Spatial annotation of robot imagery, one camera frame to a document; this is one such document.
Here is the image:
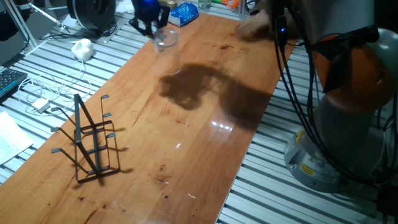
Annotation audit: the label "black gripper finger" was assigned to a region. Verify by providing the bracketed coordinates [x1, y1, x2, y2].
[128, 16, 155, 39]
[157, 6, 172, 30]

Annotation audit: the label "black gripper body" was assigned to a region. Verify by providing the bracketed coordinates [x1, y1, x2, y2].
[133, 0, 164, 24]

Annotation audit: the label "person's bare hand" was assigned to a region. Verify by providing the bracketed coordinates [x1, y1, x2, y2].
[234, 9, 275, 42]

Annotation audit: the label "golden yellow packet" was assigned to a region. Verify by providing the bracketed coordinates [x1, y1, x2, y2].
[158, 0, 178, 9]

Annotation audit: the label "blue tissue pack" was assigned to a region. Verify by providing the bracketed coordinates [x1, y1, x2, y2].
[167, 2, 200, 28]

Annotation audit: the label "white rounded plastic lump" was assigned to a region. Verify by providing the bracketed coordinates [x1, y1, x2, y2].
[70, 38, 95, 62]

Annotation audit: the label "orange green toy shovel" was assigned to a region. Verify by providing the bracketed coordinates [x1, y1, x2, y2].
[214, 0, 240, 9]

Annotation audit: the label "thin metal rod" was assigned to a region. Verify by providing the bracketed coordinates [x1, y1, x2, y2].
[29, 2, 71, 32]

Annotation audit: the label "slanted aluminium strut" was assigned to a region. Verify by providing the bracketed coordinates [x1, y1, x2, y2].
[1, 0, 40, 52]

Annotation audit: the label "white charger adapter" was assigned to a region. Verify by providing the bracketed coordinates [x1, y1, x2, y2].
[31, 98, 51, 114]

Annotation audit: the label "arm in black sleeve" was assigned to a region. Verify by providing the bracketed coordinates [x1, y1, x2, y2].
[0, 0, 34, 41]

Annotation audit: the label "black computer keyboard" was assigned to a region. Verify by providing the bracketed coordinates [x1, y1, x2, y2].
[0, 67, 29, 99]

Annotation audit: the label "white paper sheets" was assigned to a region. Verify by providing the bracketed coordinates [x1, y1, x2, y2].
[0, 111, 34, 166]

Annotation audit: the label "grey metal base plate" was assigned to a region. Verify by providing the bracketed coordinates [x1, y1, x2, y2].
[51, 14, 128, 44]

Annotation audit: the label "black ring shaped device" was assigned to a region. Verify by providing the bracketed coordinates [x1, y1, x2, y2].
[66, 0, 117, 31]

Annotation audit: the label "white charger with cable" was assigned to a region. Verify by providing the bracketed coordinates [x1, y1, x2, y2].
[17, 58, 93, 118]

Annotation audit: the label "black wire cup rack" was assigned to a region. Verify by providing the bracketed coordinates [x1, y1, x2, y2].
[50, 93, 121, 184]

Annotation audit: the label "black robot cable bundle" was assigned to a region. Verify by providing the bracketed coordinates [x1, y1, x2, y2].
[269, 0, 398, 187]

